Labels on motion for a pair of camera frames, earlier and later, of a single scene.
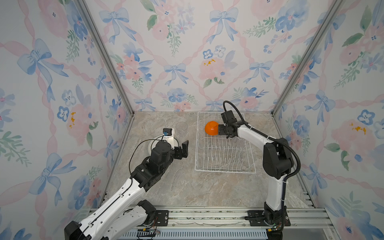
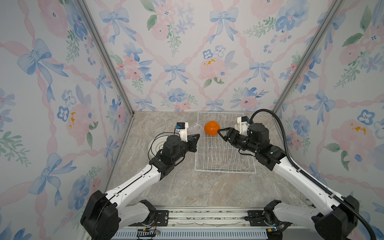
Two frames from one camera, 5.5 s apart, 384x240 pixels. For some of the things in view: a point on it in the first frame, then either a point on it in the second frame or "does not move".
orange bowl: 212,127 does not move
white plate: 153,142 does not move
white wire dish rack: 218,153 does not move
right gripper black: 220,130 → 231,133
